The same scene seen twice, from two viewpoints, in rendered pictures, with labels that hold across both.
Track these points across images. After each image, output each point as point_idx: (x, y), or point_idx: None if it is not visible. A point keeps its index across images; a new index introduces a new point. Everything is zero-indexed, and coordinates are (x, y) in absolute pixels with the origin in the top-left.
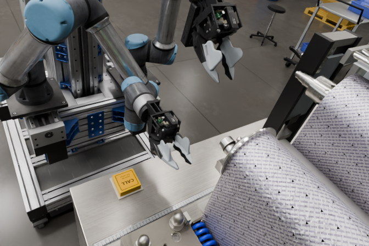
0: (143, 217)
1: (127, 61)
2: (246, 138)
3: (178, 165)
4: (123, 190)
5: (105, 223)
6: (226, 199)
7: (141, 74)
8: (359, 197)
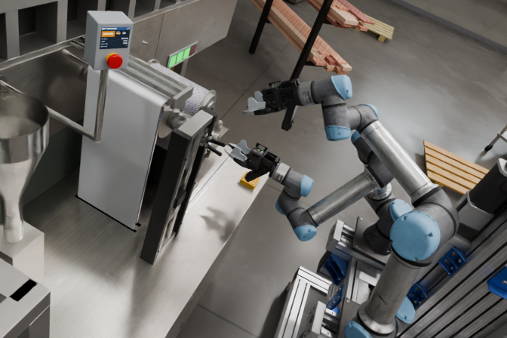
0: (224, 169)
1: (331, 193)
2: (214, 90)
3: (228, 208)
4: (247, 172)
5: None
6: None
7: (317, 207)
8: None
